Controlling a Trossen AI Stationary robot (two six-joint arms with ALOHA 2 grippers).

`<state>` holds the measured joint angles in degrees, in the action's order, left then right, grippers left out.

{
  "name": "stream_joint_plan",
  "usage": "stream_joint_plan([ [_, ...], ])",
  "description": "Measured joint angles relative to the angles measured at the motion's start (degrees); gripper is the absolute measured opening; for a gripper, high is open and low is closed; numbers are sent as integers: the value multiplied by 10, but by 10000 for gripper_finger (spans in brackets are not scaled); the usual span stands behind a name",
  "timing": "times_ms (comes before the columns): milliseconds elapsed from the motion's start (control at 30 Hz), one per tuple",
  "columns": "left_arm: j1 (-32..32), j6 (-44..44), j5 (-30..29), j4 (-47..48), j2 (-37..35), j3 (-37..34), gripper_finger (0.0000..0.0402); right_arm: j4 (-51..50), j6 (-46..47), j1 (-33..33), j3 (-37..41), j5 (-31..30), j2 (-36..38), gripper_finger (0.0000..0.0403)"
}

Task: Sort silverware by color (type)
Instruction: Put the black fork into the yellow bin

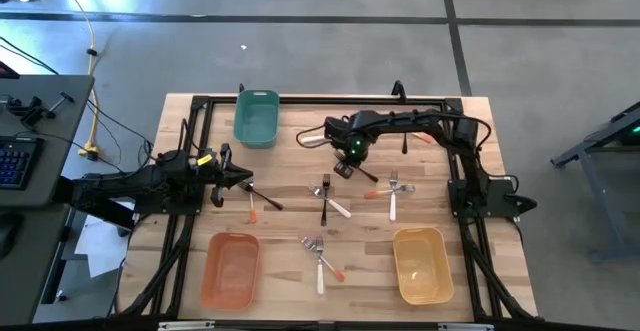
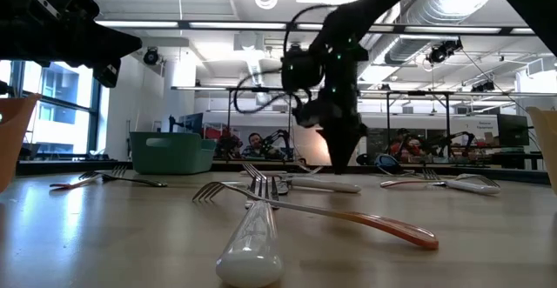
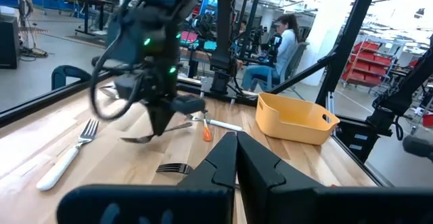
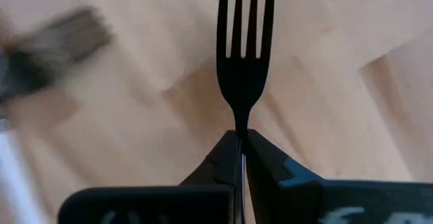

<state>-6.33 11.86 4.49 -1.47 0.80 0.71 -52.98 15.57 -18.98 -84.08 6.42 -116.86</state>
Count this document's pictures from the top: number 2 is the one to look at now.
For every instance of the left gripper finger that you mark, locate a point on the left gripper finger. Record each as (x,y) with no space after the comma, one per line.
(113,38)
(113,53)

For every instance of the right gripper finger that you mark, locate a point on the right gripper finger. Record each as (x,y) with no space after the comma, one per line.
(348,146)
(335,149)

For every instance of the orange plastic bin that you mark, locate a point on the orange plastic bin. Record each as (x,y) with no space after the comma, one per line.
(13,140)

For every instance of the black fork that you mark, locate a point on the black fork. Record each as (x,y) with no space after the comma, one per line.
(143,182)

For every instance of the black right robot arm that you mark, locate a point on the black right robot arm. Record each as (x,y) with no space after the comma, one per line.
(348,22)

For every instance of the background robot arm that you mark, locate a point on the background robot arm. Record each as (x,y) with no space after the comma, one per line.
(452,138)
(278,138)

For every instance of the person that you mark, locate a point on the person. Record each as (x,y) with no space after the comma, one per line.
(402,146)
(254,142)

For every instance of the large window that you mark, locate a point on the large window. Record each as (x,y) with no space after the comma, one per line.
(65,105)

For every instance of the black overhead light beam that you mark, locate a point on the black overhead light beam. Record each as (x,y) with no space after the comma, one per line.
(185,25)

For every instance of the dark computer monitor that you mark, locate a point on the dark computer monitor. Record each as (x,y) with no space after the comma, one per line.
(193,125)
(513,130)

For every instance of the green plastic bin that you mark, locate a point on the green plastic bin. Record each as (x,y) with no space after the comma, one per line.
(174,157)

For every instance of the yellow plastic bin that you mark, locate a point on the yellow plastic bin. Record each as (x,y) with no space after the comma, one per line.
(546,149)

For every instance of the black ceiling camera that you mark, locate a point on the black ceiling camera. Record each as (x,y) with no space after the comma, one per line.
(151,56)
(441,53)
(483,87)

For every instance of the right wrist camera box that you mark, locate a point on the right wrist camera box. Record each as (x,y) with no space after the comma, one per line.
(302,68)

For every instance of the black background rig frame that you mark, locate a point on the black background rig frame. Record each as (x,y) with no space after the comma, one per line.
(229,122)
(447,122)

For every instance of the black metal table frame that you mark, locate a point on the black metal table frame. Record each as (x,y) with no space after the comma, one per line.
(65,167)

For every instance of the white wall sign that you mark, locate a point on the white wall sign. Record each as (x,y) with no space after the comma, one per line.
(478,125)

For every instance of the silver ceiling duct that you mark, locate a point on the silver ceiling duct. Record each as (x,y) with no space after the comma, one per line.
(435,14)

